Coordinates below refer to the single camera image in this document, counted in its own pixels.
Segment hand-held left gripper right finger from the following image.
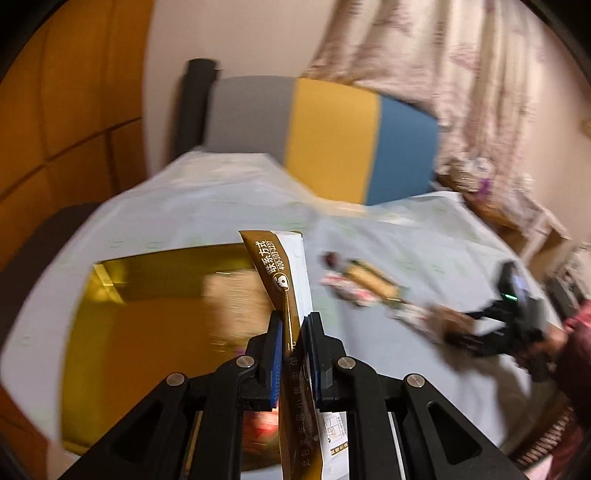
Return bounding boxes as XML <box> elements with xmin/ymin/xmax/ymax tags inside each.
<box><xmin>300</xmin><ymin>311</ymin><xmax>532</xmax><ymax>480</ymax></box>

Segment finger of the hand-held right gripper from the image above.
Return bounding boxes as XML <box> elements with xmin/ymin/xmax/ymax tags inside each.
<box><xmin>445</xmin><ymin>329</ymin><xmax>514</xmax><ymax>360</ymax></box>
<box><xmin>462</xmin><ymin>305</ymin><xmax>509</xmax><ymax>326</ymax></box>

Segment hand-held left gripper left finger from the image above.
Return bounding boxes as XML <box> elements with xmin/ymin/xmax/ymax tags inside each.
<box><xmin>60</xmin><ymin>310</ymin><xmax>284</xmax><ymax>480</ymax></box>

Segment brown bread packet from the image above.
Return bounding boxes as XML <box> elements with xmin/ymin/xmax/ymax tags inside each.
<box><xmin>429</xmin><ymin>305</ymin><xmax>476</xmax><ymax>344</ymax></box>

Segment white snack sachet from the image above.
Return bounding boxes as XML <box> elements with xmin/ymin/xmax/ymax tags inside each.
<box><xmin>394</xmin><ymin>302</ymin><xmax>437</xmax><ymax>334</ymax></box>

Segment pink and white small candy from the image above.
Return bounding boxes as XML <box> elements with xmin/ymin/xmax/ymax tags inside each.
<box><xmin>323</xmin><ymin>272</ymin><xmax>375</xmax><ymax>308</ymax></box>

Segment green-wrapped soda cracker packet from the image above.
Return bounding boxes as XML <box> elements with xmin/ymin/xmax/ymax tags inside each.
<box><xmin>344</xmin><ymin>260</ymin><xmax>409</xmax><ymax>305</ymax></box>

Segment gold and white packet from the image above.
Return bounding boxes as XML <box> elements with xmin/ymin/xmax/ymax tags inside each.
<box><xmin>238</xmin><ymin>229</ymin><xmax>349</xmax><ymax>480</ymax></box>

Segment maroon and gold gift box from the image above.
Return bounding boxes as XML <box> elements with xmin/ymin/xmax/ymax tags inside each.
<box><xmin>62</xmin><ymin>244</ymin><xmax>282</xmax><ymax>472</ymax></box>

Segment person's right forearm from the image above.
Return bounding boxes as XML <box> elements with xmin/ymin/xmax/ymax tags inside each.
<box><xmin>551</xmin><ymin>305</ymin><xmax>591</xmax><ymax>480</ymax></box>

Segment person's right hand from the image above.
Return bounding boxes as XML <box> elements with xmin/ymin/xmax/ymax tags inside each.
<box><xmin>541</xmin><ymin>329</ymin><xmax>570</xmax><ymax>357</ymax></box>

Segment white appliance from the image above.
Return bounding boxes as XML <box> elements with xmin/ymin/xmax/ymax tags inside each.
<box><xmin>554</xmin><ymin>244</ymin><xmax>591</xmax><ymax>315</ymax></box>

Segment wooden side table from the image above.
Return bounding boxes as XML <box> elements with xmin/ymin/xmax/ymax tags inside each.
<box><xmin>436</xmin><ymin>173</ymin><xmax>522</xmax><ymax>232</ymax></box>

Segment wicker chair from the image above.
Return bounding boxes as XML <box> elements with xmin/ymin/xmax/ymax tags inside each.
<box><xmin>517</xmin><ymin>406</ymin><xmax>578</xmax><ymax>469</ymax></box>

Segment white cloud-print tablecloth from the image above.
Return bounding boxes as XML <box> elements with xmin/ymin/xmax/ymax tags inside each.
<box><xmin>0</xmin><ymin>152</ymin><xmax>571</xmax><ymax>457</ymax></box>

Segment grey yellow blue chair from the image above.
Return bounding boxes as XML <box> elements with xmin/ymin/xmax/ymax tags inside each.
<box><xmin>203</xmin><ymin>76</ymin><xmax>439</xmax><ymax>207</ymax></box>

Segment floral curtain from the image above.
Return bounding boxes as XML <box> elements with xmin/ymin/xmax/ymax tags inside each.
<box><xmin>300</xmin><ymin>0</ymin><xmax>555</xmax><ymax>185</ymax></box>

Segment black chair back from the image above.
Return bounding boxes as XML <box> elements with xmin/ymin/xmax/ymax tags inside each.
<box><xmin>173</xmin><ymin>58</ymin><xmax>220</xmax><ymax>160</ymax></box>

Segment wooden wardrobe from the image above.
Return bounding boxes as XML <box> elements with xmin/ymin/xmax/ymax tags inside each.
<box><xmin>0</xmin><ymin>0</ymin><xmax>155</xmax><ymax>278</ymax></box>

